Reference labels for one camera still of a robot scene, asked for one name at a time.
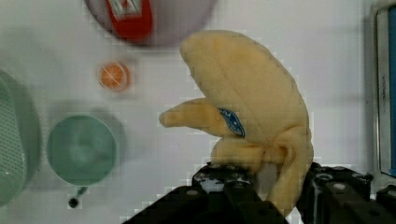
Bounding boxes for green mug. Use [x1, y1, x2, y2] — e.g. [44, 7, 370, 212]
[46, 115, 119, 208]

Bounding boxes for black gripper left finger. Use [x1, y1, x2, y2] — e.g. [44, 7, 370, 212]
[122, 163, 289, 224]

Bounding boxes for yellow plush banana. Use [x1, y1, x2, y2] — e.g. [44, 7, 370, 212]
[159, 30, 314, 216]

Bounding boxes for orange slice toy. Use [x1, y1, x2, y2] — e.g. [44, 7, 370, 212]
[97, 62, 131, 92]

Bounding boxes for grey round plate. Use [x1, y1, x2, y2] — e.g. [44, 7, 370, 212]
[83, 0, 218, 48]

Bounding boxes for green perforated colander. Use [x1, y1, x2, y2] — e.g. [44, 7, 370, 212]
[0, 71, 41, 207]

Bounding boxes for red ketchup bottle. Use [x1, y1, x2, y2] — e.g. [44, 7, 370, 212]
[106, 0, 153, 42]

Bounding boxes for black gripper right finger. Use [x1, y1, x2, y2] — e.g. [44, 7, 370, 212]
[296, 162, 396, 224]

